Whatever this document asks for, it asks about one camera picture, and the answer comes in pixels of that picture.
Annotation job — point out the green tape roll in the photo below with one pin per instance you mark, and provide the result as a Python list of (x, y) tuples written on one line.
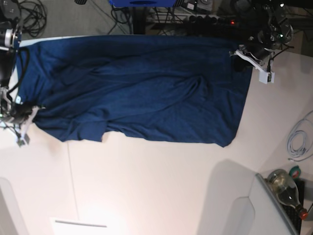
[(295, 172)]

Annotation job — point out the black power strip red light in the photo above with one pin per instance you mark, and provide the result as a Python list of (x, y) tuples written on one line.
[(213, 20)]

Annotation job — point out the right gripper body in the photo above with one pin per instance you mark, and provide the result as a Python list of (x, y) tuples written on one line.
[(19, 113)]

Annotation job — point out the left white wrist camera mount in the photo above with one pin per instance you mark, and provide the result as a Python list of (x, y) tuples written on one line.
[(262, 65)]

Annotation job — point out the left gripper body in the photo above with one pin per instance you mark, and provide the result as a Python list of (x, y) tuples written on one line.
[(256, 51)]

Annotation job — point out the clear plastic bottle red cap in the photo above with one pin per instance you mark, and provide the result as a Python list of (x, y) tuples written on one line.
[(286, 191)]

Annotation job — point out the blue box with slot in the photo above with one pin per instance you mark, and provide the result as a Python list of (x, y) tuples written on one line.
[(142, 3)]

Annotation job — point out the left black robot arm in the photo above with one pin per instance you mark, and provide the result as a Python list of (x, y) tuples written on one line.
[(269, 30)]

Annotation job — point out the dark blue t-shirt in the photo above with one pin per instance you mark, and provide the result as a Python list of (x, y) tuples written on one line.
[(159, 88)]

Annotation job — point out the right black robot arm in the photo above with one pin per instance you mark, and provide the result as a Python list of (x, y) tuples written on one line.
[(11, 23)]

